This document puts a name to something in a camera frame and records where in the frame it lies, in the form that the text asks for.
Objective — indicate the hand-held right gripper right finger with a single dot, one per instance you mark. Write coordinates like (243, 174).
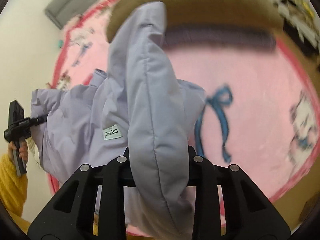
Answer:
(198, 173)

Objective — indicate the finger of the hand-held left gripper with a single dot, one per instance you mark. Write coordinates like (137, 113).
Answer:
(38, 120)

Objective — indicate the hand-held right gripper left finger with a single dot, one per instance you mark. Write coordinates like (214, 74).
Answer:
(120, 175)

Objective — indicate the lavender padded jacket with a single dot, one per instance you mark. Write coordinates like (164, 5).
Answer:
(145, 105)

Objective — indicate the person's left forearm yellow sleeve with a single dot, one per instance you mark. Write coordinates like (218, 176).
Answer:
(12, 185)

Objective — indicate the person's left hand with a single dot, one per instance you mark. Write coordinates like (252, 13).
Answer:
(22, 152)

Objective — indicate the pink printed blanket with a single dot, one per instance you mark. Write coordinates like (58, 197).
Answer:
(255, 105)

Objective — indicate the grey upholstered headboard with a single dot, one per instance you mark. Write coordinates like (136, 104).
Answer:
(65, 7)

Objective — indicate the purple ruffled cloth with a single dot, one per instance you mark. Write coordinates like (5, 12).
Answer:
(220, 38)

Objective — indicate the bedside table clutter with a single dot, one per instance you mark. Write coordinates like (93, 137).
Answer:
(297, 17)

